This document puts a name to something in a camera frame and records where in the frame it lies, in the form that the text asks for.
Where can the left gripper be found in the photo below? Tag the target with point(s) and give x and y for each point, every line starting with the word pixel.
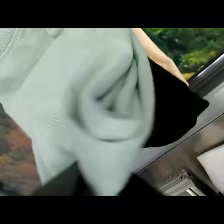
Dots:
pixel 173 106

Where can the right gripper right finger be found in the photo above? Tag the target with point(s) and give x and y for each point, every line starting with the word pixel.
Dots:
pixel 140 188

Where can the silver frame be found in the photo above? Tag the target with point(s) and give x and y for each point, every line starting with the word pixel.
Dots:
pixel 186 156

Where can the pale green shirt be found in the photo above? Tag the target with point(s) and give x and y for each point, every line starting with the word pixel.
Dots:
pixel 83 100

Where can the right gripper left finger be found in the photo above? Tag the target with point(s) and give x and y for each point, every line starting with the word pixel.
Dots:
pixel 65 183

